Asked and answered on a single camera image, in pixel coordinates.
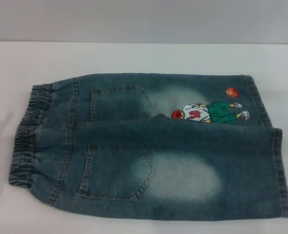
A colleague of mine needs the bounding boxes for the blue denim shorts with print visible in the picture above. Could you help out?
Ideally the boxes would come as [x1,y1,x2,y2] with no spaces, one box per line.
[7,73,288,226]

